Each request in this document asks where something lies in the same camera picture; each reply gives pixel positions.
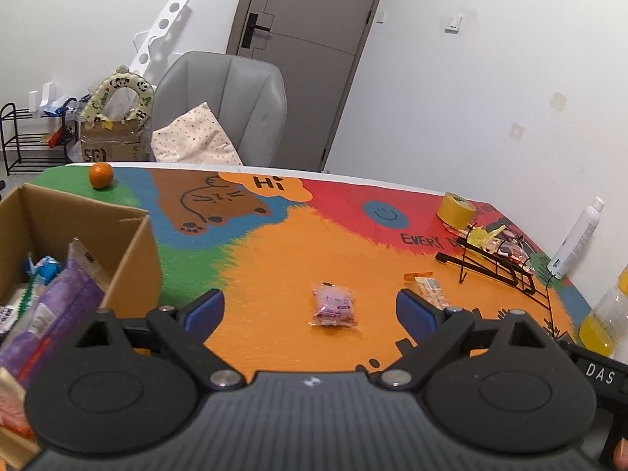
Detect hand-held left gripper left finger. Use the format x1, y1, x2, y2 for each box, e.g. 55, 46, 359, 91
73, 288, 247, 393

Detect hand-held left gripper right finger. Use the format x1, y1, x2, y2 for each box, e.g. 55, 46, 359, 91
375, 288, 560, 393

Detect clear cracker packet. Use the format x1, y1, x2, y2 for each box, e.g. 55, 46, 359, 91
403, 271, 453, 311

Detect cardboard box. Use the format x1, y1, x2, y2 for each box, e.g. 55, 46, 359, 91
0, 183, 162, 471

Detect small pink purple packet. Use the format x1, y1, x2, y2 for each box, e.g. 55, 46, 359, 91
309, 282, 359, 329

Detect large white and purple packet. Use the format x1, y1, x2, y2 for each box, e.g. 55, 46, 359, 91
0, 238, 110, 386

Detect blue snack packet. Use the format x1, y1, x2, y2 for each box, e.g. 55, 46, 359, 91
20, 254, 66, 316

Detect white black-label packet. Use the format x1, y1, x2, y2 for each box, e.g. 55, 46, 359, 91
0, 282, 31, 337

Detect orange pink snack packet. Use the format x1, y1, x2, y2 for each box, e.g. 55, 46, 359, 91
0, 367, 36, 445

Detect yellow juice bottle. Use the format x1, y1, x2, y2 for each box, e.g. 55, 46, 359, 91
579, 265, 628, 358

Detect colourful cartoon table mat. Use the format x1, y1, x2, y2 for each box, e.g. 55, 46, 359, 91
42, 164, 592, 378

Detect yellow plastic clips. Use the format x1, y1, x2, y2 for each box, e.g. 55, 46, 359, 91
466, 226, 506, 251

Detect yellow tape roll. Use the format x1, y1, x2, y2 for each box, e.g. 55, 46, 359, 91
436, 192, 476, 230

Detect clear bag of trinkets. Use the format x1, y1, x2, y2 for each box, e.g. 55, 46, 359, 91
493, 235, 533, 268

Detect white spray bottle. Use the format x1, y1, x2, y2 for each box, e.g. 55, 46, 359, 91
547, 197, 605, 279

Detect orange fruit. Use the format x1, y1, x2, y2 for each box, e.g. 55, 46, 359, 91
89, 162, 115, 190

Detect dotted cream cushion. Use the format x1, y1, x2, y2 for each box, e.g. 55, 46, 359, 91
151, 102, 245, 166

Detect taped cardboard carton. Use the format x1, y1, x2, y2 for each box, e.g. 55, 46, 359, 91
80, 118, 150, 164

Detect grey chair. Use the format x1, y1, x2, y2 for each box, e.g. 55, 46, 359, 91
150, 51, 288, 168

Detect black shoe rack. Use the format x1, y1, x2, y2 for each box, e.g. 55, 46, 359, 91
0, 103, 74, 175

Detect white plastic holder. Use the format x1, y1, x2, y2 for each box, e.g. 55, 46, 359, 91
28, 82, 57, 111

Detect white perforated board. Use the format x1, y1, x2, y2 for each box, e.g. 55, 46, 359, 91
130, 0, 191, 79

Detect grey door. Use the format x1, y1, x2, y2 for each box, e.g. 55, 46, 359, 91
226, 0, 393, 172

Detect black wire stand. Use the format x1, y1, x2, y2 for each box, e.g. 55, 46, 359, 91
434, 226, 565, 339

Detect panda print padded ring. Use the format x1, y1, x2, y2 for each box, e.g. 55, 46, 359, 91
81, 65, 155, 126

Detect black door lock handle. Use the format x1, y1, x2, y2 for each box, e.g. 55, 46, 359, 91
243, 12, 270, 50

